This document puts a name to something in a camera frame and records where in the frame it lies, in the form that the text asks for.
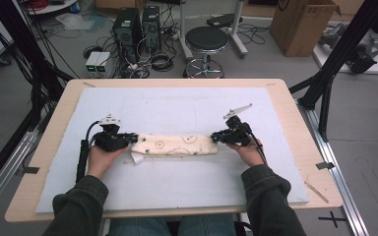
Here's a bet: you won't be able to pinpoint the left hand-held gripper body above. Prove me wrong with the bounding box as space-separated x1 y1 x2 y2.
93 114 131 152

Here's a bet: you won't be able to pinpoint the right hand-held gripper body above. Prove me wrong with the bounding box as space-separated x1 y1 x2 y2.
222 102 254 148

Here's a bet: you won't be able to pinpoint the cream towel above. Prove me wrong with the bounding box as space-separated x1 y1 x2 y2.
122 133 220 166

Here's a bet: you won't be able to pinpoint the person's right hand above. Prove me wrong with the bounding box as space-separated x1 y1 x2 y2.
225 139 266 168

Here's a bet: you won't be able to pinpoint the person's left hand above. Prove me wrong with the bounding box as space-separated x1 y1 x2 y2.
85 144 131 181

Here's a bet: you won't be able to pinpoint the white foam mat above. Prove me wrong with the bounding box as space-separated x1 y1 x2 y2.
34 87 310 214

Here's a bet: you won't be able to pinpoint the white power supply box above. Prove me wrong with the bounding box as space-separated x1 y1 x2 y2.
94 51 112 74
85 51 103 74

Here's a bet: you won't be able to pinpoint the person's legs in jeans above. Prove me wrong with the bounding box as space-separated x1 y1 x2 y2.
107 215 239 236

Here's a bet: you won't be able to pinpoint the black tape strip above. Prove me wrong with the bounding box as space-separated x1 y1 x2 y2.
315 161 336 171
15 165 40 176

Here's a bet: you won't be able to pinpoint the thin wooden stick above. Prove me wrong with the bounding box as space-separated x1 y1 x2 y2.
303 180 330 205

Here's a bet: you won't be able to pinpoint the black round stool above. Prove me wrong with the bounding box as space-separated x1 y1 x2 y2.
183 26 230 80

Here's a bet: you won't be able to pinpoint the large black computer tower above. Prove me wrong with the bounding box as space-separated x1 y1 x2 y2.
111 7 144 64

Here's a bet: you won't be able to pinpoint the small black computer tower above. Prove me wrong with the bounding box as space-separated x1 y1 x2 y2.
141 4 162 54

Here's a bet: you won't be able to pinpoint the black flat pad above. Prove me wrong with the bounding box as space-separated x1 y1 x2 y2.
206 13 244 30

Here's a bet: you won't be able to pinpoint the brown cardboard box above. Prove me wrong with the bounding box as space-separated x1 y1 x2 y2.
269 0 343 58

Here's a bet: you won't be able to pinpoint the black tape cross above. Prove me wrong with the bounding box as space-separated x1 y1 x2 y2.
317 210 347 229

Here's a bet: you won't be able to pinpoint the clear plastic bag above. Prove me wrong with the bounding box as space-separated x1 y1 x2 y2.
55 12 96 31

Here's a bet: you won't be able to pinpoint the grey robot device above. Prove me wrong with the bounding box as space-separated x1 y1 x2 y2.
317 22 378 75

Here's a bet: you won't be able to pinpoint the white round table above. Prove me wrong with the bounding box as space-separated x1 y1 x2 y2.
25 0 80 16

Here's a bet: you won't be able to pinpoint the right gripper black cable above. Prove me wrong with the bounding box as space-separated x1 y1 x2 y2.
241 122 269 165

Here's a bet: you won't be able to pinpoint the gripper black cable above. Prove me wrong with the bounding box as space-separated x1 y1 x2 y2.
75 120 101 184
241 122 269 165

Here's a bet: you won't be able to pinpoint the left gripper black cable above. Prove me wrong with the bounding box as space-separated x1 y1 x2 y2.
75 120 101 184

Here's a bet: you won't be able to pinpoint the coiled black cable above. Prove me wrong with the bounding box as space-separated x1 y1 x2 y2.
150 51 175 73

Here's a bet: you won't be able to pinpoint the aluminium rail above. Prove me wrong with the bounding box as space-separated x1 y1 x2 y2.
0 130 41 224
296 97 370 236

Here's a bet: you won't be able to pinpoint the black frame strut with cables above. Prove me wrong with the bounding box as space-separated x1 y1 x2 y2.
0 0 75 133

